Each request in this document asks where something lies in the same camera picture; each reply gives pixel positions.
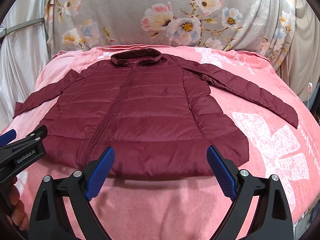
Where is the maroon quilted down jacket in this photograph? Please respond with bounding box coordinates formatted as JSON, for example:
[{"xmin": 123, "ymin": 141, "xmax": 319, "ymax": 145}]
[{"xmin": 15, "ymin": 48, "xmax": 298, "ymax": 180}]

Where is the person's left hand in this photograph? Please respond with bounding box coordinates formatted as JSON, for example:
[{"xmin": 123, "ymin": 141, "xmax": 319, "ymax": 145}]
[{"xmin": 7, "ymin": 177, "xmax": 29, "ymax": 231}]

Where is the silver satin curtain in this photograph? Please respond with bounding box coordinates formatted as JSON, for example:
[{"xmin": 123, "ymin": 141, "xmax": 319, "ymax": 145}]
[{"xmin": 1, "ymin": 0, "xmax": 49, "ymax": 130}]

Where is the beige bed sheet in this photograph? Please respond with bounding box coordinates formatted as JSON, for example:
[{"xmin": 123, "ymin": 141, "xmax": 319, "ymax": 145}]
[{"xmin": 276, "ymin": 0, "xmax": 319, "ymax": 102}]

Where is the grey floral duvet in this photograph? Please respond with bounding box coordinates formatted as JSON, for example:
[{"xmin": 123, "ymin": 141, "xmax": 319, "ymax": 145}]
[{"xmin": 44, "ymin": 0, "xmax": 295, "ymax": 68}]

